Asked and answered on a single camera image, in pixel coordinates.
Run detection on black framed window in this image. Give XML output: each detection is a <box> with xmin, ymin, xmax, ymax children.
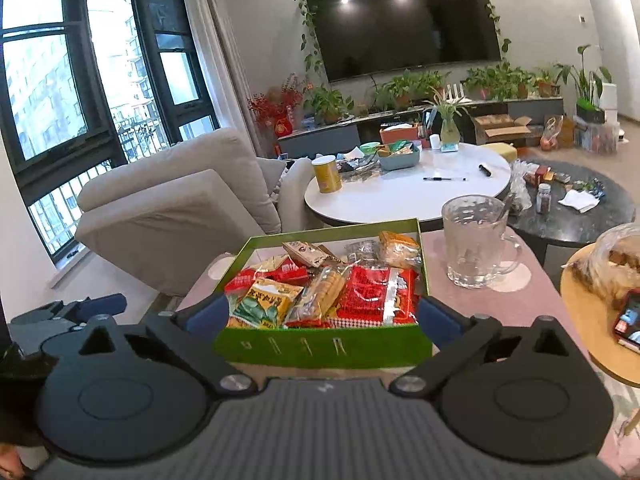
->
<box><xmin>0</xmin><ymin>0</ymin><xmax>221</xmax><ymax>261</ymax></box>

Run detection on dark round table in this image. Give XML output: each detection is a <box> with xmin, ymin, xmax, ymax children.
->
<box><xmin>507</xmin><ymin>160</ymin><xmax>636</xmax><ymax>247</ymax></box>

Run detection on trailing vine plant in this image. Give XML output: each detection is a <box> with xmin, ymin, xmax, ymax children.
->
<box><xmin>292</xmin><ymin>0</ymin><xmax>513</xmax><ymax>78</ymax></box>

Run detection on person's left hand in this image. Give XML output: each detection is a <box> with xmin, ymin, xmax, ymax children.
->
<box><xmin>0</xmin><ymin>442</ymin><xmax>25</xmax><ymax>480</ymax></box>

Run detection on beige armchair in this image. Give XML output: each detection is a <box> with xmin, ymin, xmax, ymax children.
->
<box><xmin>75</xmin><ymin>127</ymin><xmax>321</xmax><ymax>297</ymax></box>

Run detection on brown cardboard box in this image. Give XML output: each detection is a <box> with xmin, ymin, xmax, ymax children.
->
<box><xmin>472</xmin><ymin>114</ymin><xmax>533</xmax><ymax>147</ymax></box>

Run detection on clear dark snack packet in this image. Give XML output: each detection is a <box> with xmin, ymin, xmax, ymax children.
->
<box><xmin>344</xmin><ymin>240</ymin><xmax>383</xmax><ymax>266</ymax></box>

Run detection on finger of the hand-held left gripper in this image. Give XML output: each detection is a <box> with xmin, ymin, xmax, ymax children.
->
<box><xmin>10</xmin><ymin>294</ymin><xmax>126</xmax><ymax>357</ymax></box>

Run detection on white curtain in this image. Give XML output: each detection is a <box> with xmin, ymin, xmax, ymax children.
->
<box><xmin>177</xmin><ymin>0</ymin><xmax>268</xmax><ymax>158</ymax></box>

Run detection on glass mug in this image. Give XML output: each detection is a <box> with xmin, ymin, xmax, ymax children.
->
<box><xmin>441</xmin><ymin>195</ymin><xmax>523</xmax><ymax>290</ymax></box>

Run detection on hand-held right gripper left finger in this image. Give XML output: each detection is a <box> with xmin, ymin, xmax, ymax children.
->
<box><xmin>67</xmin><ymin>292</ymin><xmax>252</xmax><ymax>397</ymax></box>

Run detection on round wooden side table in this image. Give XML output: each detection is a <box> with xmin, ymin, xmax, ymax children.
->
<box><xmin>560</xmin><ymin>247</ymin><xmax>640</xmax><ymax>388</ymax></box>

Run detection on red flower plant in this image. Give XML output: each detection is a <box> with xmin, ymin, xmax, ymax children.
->
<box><xmin>247</xmin><ymin>75</ymin><xmax>306</xmax><ymax>136</ymax></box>

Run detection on grey tray of items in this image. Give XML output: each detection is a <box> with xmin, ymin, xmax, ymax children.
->
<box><xmin>377</xmin><ymin>142</ymin><xmax>422</xmax><ymax>171</ymax></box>

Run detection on clear storage boxes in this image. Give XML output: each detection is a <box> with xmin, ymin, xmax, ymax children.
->
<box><xmin>572</xmin><ymin>119</ymin><xmax>618</xmax><ymax>155</ymax></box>

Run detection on long red snack packet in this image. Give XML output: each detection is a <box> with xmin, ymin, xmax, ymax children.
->
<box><xmin>224</xmin><ymin>255</ymin><xmax>310</xmax><ymax>295</ymax></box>

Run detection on clear plastic bag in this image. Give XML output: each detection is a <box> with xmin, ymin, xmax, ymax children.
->
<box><xmin>507</xmin><ymin>160</ymin><xmax>533</xmax><ymax>211</ymax></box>

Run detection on green printed snack packet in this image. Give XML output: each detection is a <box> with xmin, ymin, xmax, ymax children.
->
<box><xmin>230</xmin><ymin>279</ymin><xmax>305</xmax><ymax>330</ymax></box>

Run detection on red snack box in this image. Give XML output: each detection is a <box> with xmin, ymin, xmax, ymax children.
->
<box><xmin>522</xmin><ymin>165</ymin><xmax>551</xmax><ymax>188</ymax></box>

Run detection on plastic bag of food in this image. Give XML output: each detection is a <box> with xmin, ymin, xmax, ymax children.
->
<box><xmin>572</xmin><ymin>224</ymin><xmax>640</xmax><ymax>311</ymax></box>

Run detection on grey television cabinet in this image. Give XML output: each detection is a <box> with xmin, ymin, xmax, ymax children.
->
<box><xmin>277</xmin><ymin>96</ymin><xmax>565</xmax><ymax>161</ymax></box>

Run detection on orange box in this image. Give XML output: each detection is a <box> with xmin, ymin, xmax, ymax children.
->
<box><xmin>379</xmin><ymin>125</ymin><xmax>422</xmax><ymax>146</ymax></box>

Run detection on floral rug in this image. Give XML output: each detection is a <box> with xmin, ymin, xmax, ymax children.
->
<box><xmin>597</xmin><ymin>370</ymin><xmax>640</xmax><ymax>466</ymax></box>

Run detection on green cardboard box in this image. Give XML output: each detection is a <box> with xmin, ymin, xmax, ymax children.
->
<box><xmin>214</xmin><ymin>217</ymin><xmax>433</xmax><ymax>371</ymax></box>

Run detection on pile of dark packets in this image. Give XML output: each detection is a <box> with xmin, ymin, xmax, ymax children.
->
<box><xmin>337</xmin><ymin>152</ymin><xmax>383</xmax><ymax>181</ymax></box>

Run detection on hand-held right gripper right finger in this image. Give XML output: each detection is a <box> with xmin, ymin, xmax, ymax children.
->
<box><xmin>390</xmin><ymin>296</ymin><xmax>576</xmax><ymax>398</ymax></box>

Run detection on white tissue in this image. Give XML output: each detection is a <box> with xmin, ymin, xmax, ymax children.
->
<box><xmin>557</xmin><ymin>189</ymin><xmax>600</xmax><ymax>212</ymax></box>

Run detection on wall television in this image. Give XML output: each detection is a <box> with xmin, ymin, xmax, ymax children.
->
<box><xmin>304</xmin><ymin>0</ymin><xmax>502</xmax><ymax>83</ymax></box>

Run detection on brown snack packet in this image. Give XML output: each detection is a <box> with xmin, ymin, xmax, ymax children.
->
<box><xmin>282</xmin><ymin>241</ymin><xmax>346</xmax><ymax>268</ymax></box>

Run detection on glass vase with plant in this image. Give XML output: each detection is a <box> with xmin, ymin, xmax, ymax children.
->
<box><xmin>425</xmin><ymin>87</ymin><xmax>471</xmax><ymax>153</ymax></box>

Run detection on white round table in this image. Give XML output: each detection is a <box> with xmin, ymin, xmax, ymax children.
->
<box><xmin>304</xmin><ymin>142</ymin><xmax>513</xmax><ymax>225</ymax></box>

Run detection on white air purifier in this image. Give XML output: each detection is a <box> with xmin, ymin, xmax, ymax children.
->
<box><xmin>597</xmin><ymin>82</ymin><xmax>621</xmax><ymax>123</ymax></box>

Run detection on pile of snack packets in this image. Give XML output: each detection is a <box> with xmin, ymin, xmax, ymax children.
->
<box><xmin>327</xmin><ymin>266</ymin><xmax>420</xmax><ymax>328</ymax></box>

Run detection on clear bread packet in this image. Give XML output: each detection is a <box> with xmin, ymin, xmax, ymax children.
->
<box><xmin>377</xmin><ymin>231</ymin><xmax>423</xmax><ymax>270</ymax></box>

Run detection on smartphone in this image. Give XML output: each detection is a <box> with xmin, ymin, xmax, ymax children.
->
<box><xmin>614</xmin><ymin>290</ymin><xmax>640</xmax><ymax>353</ymax></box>

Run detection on small potted plant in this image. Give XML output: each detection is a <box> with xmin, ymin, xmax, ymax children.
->
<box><xmin>534</xmin><ymin>67</ymin><xmax>560</xmax><ymax>98</ymax></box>

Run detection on tall leafy plant black pot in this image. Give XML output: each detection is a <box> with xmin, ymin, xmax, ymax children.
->
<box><xmin>555</xmin><ymin>45</ymin><xmax>613</xmax><ymax>123</ymax></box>

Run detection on yellow can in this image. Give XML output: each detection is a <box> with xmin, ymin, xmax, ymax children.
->
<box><xmin>311</xmin><ymin>156</ymin><xmax>343</xmax><ymax>194</ymax></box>

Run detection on potted green plant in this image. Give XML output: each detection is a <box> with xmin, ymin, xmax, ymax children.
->
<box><xmin>460</xmin><ymin>62</ymin><xmax>536</xmax><ymax>101</ymax></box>
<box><xmin>302</xmin><ymin>85</ymin><xmax>356</xmax><ymax>125</ymax></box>
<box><xmin>372</xmin><ymin>70</ymin><xmax>451</xmax><ymax>111</ymax></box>

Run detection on clear biscuit packet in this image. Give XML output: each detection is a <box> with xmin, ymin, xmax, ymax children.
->
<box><xmin>285</xmin><ymin>266</ymin><xmax>351</xmax><ymax>326</ymax></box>

